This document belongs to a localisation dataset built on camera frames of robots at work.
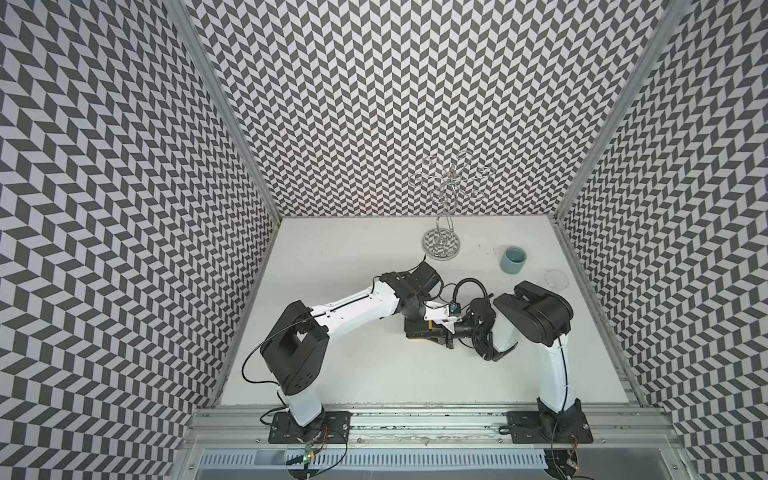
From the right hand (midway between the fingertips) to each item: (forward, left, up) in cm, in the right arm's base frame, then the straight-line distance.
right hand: (419, 330), depth 89 cm
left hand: (0, 0, +7) cm, 7 cm away
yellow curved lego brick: (-2, 0, -2) cm, 3 cm away
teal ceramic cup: (+23, -33, +3) cm, 41 cm away
